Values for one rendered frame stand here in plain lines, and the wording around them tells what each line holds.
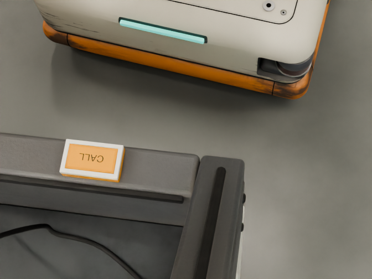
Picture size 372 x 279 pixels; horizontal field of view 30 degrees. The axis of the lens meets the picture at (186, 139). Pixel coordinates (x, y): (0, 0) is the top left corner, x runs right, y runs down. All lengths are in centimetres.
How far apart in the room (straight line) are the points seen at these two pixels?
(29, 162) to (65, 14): 93
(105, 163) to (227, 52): 89
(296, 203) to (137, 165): 100
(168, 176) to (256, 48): 85
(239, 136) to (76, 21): 45
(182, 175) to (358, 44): 118
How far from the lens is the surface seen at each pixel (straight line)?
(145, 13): 144
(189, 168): 59
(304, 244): 155
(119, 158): 59
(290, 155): 160
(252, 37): 140
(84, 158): 59
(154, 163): 59
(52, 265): 71
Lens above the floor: 151
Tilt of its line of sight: 70 degrees down
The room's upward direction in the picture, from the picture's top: 11 degrees counter-clockwise
